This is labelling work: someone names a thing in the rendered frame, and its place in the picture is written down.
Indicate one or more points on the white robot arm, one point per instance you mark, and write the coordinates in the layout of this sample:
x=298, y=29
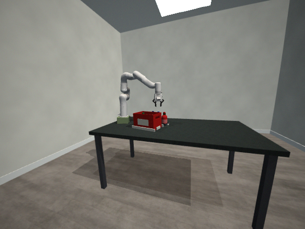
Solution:
x=126, y=90

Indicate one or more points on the red bottle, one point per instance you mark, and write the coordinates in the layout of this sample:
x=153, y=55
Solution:
x=164, y=118

